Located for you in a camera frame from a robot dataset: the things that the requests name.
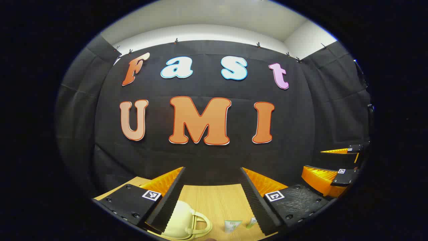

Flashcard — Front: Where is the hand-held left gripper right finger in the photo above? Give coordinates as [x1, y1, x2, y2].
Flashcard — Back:
[240, 167, 337, 236]

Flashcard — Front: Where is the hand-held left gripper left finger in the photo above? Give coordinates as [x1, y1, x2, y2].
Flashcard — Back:
[93, 166, 187, 234]

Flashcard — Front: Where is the white tube with green print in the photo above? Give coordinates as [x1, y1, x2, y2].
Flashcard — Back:
[224, 220, 243, 233]

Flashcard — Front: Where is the black backdrop cloth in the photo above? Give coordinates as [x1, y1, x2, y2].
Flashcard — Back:
[55, 33, 372, 201]

